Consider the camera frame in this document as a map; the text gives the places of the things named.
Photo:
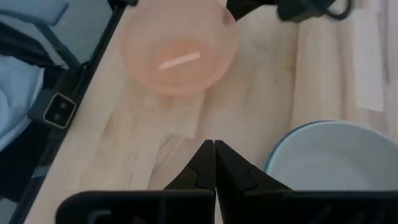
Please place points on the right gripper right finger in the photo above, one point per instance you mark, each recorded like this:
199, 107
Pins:
233, 177

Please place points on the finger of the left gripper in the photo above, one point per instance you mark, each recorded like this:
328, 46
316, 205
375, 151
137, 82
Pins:
245, 7

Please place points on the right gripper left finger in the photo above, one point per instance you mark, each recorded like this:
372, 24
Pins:
202, 174

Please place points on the translucent pink plastic bowl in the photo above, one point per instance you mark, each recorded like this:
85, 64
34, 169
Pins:
155, 31

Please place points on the white tape strip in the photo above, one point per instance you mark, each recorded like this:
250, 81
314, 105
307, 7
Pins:
370, 62

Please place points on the light blue bowl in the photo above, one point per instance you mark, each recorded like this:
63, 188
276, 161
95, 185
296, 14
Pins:
326, 155

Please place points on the grey mesh office chair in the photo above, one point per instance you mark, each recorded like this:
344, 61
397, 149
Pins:
31, 9

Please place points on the black aluminium table frame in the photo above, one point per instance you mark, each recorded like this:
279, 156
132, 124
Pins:
102, 40

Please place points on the black table-level camera box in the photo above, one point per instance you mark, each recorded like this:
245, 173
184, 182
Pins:
59, 110

